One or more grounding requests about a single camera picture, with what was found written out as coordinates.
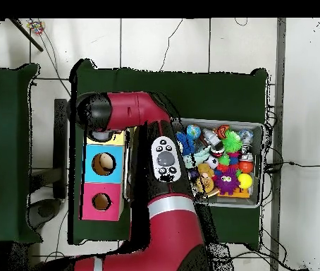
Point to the dark green table cloth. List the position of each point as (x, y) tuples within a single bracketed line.
[(5, 127), (205, 84)]

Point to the black rod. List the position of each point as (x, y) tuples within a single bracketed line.
[(26, 34)]

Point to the purple spiky monster toy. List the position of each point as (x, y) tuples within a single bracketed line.
[(227, 182)]

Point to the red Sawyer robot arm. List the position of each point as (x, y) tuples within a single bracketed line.
[(131, 110)]

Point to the small multicoloured toy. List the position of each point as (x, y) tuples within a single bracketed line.
[(36, 27)]

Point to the wooden box with three holes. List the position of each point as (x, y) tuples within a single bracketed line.
[(92, 175)]

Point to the large blue spiky ball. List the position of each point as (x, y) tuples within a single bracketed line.
[(185, 142)]

